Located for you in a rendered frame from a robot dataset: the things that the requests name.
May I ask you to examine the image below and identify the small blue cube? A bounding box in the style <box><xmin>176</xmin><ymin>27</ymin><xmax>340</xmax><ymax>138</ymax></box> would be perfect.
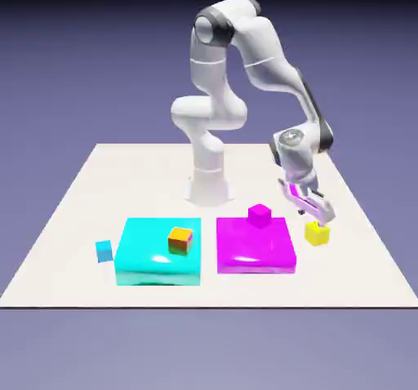
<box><xmin>95</xmin><ymin>240</ymin><xmax>114</xmax><ymax>264</ymax></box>

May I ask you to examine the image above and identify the small yellow cube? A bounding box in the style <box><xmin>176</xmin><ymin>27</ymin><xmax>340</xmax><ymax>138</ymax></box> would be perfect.
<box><xmin>305</xmin><ymin>220</ymin><xmax>331</xmax><ymax>247</ymax></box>

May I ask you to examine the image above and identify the large magenta box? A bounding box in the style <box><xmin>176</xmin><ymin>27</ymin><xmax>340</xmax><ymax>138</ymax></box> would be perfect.
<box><xmin>216</xmin><ymin>216</ymin><xmax>297</xmax><ymax>275</ymax></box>

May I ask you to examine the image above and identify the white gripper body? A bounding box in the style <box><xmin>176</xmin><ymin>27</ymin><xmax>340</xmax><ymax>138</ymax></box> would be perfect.
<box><xmin>278</xmin><ymin>178</ymin><xmax>336</xmax><ymax>226</ymax></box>

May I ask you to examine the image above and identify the small magenta cube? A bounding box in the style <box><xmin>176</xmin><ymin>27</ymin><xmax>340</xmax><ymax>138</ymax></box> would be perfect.
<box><xmin>247</xmin><ymin>203</ymin><xmax>273</xmax><ymax>229</ymax></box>

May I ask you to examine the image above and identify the large cyan box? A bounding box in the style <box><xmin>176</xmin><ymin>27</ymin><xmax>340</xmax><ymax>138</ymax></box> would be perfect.
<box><xmin>113</xmin><ymin>217</ymin><xmax>202</xmax><ymax>287</ymax></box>

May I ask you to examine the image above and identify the small orange cube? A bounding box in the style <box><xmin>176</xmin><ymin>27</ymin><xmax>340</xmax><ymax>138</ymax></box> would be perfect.
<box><xmin>167</xmin><ymin>226</ymin><xmax>194</xmax><ymax>256</ymax></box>

